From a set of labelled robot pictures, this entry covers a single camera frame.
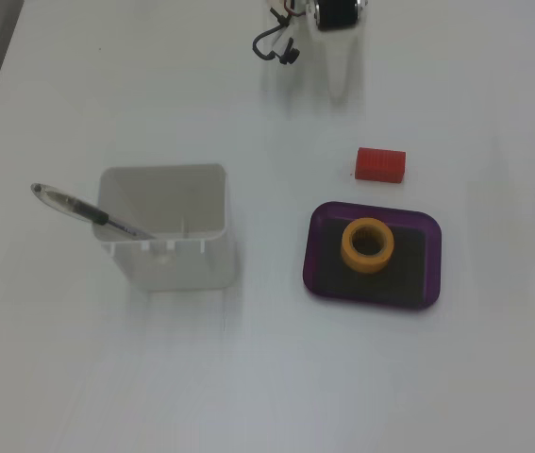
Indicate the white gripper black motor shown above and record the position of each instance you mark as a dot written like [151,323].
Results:
[338,19]

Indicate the yellow tape roll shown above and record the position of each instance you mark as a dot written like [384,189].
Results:
[348,250]

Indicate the red ribbed block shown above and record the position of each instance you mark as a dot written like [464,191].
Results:
[380,165]

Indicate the purple rectangular tray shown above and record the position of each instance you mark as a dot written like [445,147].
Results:
[413,283]

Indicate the white square plastic container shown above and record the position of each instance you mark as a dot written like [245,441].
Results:
[177,269]

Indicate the clear black ballpoint pen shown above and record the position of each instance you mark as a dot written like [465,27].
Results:
[73,206]

